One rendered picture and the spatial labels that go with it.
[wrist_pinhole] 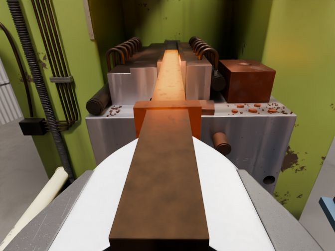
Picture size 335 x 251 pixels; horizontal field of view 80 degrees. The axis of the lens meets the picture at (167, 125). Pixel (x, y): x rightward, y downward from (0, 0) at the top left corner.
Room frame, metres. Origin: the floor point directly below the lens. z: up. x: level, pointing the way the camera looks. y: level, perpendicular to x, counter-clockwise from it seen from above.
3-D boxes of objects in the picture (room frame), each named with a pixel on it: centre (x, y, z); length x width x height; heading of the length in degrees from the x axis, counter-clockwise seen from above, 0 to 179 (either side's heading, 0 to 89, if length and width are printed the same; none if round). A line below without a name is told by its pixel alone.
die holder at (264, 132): (0.60, -0.05, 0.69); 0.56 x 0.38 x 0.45; 178
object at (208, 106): (0.35, -0.07, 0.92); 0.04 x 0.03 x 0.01; 170
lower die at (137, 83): (0.60, 0.01, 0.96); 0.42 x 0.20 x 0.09; 178
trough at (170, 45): (0.59, -0.02, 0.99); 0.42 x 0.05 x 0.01; 178
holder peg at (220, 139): (0.30, -0.10, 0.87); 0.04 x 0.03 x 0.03; 178
